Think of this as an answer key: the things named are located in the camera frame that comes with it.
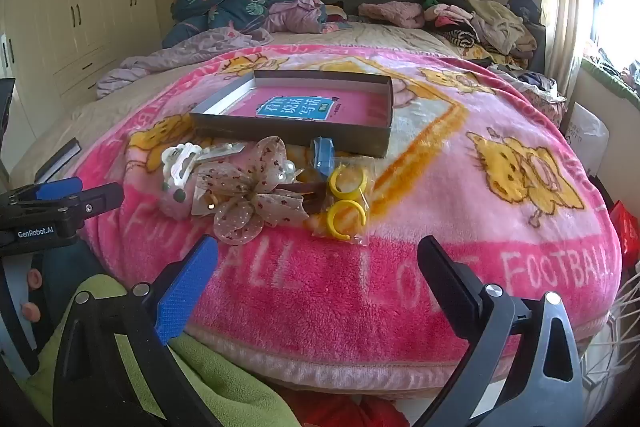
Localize dark floral quilt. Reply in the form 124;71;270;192
161;0;281;49

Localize pink fluffy garment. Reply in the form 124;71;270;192
357;1;426;30

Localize pink printed blanket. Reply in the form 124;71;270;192
75;46;623;393

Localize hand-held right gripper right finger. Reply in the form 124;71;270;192
415;234;586;427

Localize white bag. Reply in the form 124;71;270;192
562;102;611;178

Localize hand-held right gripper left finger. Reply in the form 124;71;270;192
52;234;221;427

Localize pink booklet with blue label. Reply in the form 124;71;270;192
222;84;391;128

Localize black-edged notebook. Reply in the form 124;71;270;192
32;138;82;185

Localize red cloth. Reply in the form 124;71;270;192
285;389;416;427

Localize red bag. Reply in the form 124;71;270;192
607;201;640;260

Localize yellow plastic ring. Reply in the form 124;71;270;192
326;201;367;240
327;164;370;200

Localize dotted beige bow hair clip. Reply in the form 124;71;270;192
192;136;311;247

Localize shallow cardboard box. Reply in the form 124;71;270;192
189;68;396;158

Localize purple garment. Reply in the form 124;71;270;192
262;0;328;34

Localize white wire basket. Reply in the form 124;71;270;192
580;277;640;408

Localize person's left hand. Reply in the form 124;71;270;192
22;268;46;324

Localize blue comb packet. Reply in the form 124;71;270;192
309;137;337;178

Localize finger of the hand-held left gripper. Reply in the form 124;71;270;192
50;183;125;228
0;177;83;208

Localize lilac sheet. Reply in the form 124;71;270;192
96;27;273;100

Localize pearl hair clip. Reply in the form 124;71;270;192
277;159;306;182

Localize green cloth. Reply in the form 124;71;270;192
20;274;301;427

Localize pile of clothes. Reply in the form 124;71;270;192
420;0;546;70

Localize white hair clips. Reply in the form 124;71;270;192
161;142;203;188

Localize pink pompom hair clip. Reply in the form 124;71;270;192
159;184;193;220

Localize earring card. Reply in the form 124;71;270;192
197;143;248;160

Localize green sill cushion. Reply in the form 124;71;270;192
580;57;640;108

